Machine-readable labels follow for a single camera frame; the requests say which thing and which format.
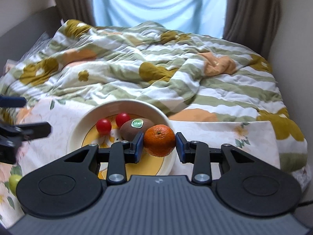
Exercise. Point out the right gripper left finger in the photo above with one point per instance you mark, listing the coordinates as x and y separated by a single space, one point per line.
119 154

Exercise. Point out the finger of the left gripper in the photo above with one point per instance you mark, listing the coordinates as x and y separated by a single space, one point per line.
12 102
26 131

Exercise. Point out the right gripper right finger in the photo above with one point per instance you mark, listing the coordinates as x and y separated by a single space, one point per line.
200 155

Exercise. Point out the brown kiwi with sticker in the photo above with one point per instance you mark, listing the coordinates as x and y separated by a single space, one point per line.
129 130

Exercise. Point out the red cherry tomato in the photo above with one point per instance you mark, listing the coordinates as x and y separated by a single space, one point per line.
121 119
103 126

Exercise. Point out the green apple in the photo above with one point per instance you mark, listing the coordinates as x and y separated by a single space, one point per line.
13 181

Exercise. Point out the small mandarin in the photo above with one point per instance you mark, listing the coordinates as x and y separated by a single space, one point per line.
159 140

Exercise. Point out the cream bowl with duck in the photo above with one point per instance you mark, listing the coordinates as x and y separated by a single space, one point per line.
85 132

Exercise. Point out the grey headboard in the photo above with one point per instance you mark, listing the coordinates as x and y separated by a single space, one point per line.
17 41

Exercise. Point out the floral striped quilt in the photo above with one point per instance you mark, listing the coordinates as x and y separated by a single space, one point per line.
187 76

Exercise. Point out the left brown curtain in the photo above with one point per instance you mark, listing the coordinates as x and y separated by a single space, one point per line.
73 0

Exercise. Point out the brown curtain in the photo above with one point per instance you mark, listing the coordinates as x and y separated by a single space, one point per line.
252 23
73 0

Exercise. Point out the light blue window cloth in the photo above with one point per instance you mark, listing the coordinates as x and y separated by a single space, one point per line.
206 17

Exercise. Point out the right brown curtain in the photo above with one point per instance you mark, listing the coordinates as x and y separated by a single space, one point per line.
252 23

